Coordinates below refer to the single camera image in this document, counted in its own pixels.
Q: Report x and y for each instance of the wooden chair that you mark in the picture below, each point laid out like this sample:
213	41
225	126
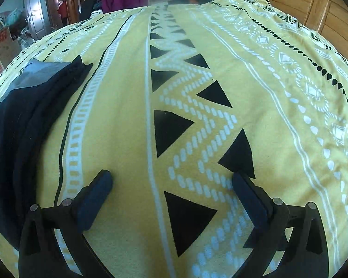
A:
79	0

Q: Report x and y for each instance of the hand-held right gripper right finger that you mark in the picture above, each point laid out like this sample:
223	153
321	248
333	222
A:
252	202

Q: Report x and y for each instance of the wooden headboard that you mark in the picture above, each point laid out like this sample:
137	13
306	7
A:
322	8

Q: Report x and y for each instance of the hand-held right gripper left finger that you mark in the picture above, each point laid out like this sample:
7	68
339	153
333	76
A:
94	199

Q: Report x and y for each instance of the light plastic bag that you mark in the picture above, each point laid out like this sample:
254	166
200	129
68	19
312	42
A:
13	17

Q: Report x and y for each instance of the wooden door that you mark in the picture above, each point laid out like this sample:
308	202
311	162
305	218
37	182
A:
36	5

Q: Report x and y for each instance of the yellow patterned bedspread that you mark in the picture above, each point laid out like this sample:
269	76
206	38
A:
191	92

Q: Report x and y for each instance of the plain cardboard box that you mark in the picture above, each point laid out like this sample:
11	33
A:
5	45

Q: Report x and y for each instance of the navy shorts with grey waistband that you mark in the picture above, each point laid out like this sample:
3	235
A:
23	121

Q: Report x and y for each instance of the black garment on chair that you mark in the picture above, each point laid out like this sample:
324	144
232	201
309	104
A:
91	4

